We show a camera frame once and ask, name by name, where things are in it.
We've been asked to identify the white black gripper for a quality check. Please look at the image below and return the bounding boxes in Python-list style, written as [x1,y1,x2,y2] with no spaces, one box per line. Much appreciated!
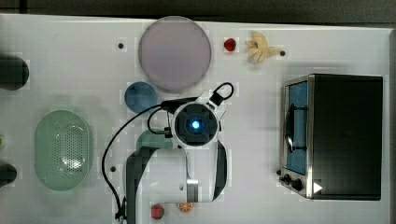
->
[171,91,220,148]

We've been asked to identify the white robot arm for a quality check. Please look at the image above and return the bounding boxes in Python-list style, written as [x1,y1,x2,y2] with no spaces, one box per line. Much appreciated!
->
[126,91,228,224]

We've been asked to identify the green oval strainer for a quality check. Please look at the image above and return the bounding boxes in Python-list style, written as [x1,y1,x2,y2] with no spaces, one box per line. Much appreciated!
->
[35,110,92,191]

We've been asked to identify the blue cup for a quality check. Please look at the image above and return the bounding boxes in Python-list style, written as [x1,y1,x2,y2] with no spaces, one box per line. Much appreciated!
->
[124,81,158,113]

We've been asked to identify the light purple round plate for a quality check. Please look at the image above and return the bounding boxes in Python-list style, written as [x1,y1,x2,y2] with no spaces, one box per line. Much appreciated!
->
[138,16,211,92]

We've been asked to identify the orange slice toy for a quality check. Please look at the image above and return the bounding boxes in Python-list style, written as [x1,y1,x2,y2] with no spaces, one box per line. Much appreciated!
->
[177,203,193,213]

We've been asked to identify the red toy tomato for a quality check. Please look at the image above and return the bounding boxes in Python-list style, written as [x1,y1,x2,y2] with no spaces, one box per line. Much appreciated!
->
[223,38,236,52]

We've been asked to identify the toy strawberry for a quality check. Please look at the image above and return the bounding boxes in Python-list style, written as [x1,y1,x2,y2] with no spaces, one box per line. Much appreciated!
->
[150,204,164,220]

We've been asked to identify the peeled toy banana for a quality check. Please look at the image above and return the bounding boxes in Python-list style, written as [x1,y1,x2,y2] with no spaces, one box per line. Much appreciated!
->
[245,32,282,64]

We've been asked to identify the toaster oven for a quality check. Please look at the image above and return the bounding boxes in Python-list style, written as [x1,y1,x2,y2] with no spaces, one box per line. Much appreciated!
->
[276,74,383,201]

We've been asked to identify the black pot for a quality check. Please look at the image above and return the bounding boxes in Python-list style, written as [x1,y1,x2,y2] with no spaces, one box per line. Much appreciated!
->
[0,55,29,91]

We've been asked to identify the black cylinder container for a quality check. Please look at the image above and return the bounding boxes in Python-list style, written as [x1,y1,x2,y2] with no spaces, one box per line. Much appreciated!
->
[0,163,17,188]

